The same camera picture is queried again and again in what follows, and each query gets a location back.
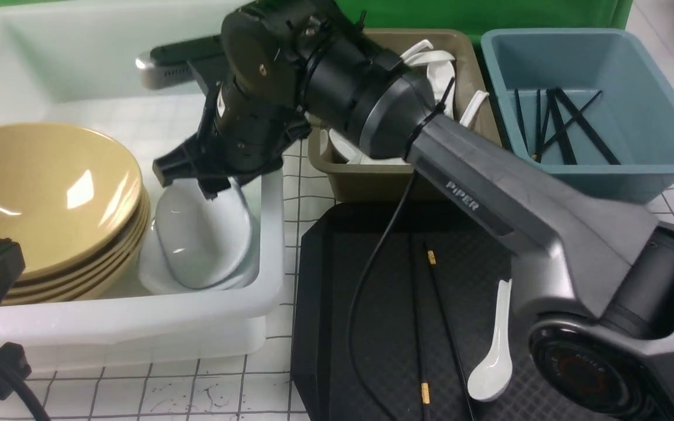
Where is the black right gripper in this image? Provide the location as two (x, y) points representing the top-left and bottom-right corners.
(152, 82), (311, 200)

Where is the white square sauce dish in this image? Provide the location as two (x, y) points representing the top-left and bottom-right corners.
(153, 180), (255, 291)

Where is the tan noodle bowl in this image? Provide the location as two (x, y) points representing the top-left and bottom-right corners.
(0, 122), (142, 279)

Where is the black chopstick gold band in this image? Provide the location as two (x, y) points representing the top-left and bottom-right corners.
(422, 240), (476, 420)

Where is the white ceramic soup spoon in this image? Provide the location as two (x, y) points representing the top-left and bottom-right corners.
(466, 279), (513, 402)

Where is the bottom stacked tan bowl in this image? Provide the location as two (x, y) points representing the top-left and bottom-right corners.
(3, 220), (147, 306)

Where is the white spoon lower left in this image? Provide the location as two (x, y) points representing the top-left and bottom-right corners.
(328, 129), (363, 164)

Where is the white dish in bin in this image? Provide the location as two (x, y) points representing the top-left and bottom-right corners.
(138, 220), (260, 294)

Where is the white spoon upright right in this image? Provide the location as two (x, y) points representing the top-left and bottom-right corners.
(426, 61), (456, 119)

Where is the olive plastic spoon bin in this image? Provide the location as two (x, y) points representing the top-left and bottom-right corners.
(305, 27), (486, 202)

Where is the black serving tray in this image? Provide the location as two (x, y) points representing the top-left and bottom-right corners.
(290, 202), (674, 421)

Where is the white spoon right leaning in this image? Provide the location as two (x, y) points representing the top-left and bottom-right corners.
(459, 90), (489, 129)

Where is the black chopstick in bin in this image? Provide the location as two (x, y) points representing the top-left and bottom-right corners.
(514, 89), (528, 151)
(532, 88), (611, 165)
(556, 88), (621, 165)
(548, 89), (577, 165)

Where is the blue plastic chopstick bin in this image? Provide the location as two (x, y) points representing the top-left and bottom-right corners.
(480, 27), (674, 203)

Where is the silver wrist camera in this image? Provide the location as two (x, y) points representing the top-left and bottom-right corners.
(135, 36), (228, 94)

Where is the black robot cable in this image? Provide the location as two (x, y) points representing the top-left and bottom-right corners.
(346, 170), (419, 421)

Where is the white spoon long handle top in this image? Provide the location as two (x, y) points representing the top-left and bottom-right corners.
(400, 39), (434, 61)

